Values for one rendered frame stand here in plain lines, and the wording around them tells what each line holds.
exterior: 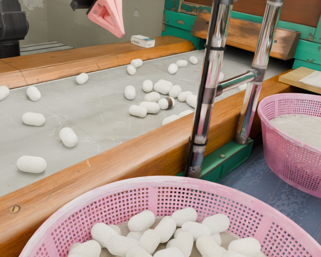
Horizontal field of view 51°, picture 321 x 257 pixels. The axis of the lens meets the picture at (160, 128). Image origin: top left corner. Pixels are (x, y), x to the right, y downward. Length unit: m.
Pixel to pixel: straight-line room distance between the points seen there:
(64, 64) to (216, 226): 0.51
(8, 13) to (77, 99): 0.39
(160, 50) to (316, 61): 0.41
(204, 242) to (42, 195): 0.17
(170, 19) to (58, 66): 0.52
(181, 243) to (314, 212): 0.27
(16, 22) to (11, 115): 0.43
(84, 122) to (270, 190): 0.32
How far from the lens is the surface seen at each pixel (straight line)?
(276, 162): 0.60
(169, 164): 0.46
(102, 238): 0.35
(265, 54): 0.55
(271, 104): 0.69
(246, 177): 0.59
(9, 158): 0.47
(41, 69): 0.73
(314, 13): 0.96
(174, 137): 0.47
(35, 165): 0.42
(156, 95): 0.63
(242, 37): 0.96
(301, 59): 0.96
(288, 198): 0.57
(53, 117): 0.57
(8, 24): 0.95
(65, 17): 2.82
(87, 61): 0.79
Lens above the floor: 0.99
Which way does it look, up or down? 27 degrees down
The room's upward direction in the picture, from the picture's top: 7 degrees clockwise
